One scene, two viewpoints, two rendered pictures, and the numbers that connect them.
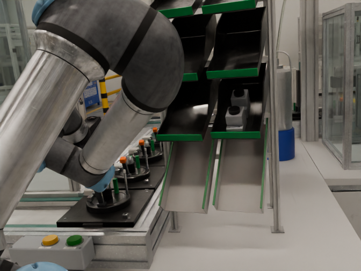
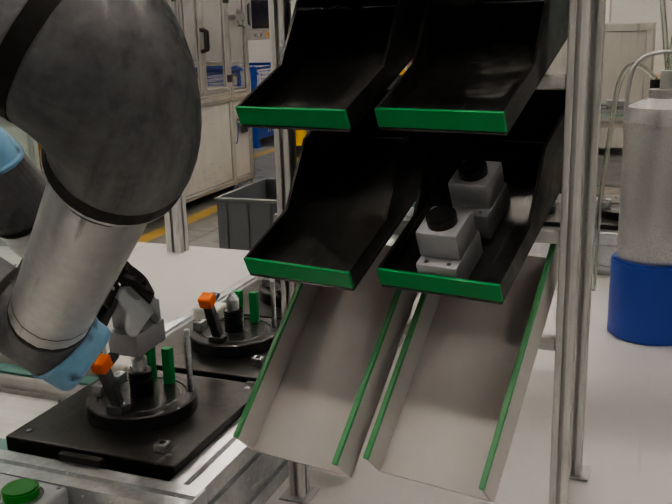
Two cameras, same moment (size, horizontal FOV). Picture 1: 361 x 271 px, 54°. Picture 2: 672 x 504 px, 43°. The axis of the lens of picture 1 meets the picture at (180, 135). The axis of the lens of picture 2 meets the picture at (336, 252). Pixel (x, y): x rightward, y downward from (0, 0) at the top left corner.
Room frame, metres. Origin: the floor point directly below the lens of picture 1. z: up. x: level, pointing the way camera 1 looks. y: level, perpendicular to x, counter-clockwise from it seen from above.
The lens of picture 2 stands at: (0.10, -0.20, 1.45)
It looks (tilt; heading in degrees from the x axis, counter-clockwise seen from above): 15 degrees down; 11
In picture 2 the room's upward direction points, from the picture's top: 2 degrees counter-clockwise
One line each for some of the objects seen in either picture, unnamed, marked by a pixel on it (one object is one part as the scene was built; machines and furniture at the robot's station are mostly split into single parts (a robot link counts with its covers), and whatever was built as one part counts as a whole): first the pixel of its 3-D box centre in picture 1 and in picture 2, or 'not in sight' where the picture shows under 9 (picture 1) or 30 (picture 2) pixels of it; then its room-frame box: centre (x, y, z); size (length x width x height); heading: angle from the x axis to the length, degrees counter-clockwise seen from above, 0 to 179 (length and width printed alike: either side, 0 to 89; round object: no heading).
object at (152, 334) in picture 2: not in sight; (140, 318); (1.08, 0.25, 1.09); 0.08 x 0.04 x 0.07; 169
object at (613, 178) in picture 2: not in sight; (614, 167); (6.51, -1.03, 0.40); 0.61 x 0.41 x 0.22; 79
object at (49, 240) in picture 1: (50, 241); not in sight; (0.87, 0.37, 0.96); 0.04 x 0.04 x 0.02
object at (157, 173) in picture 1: (131, 166); (233, 316); (1.32, 0.20, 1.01); 0.24 x 0.24 x 0.13; 79
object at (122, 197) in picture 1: (108, 201); (142, 401); (1.07, 0.25, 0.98); 0.14 x 0.14 x 0.02
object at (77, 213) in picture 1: (109, 206); (144, 415); (1.07, 0.25, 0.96); 0.24 x 0.24 x 0.02; 79
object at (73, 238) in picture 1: (74, 241); (20, 494); (0.86, 0.30, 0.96); 0.04 x 0.04 x 0.02
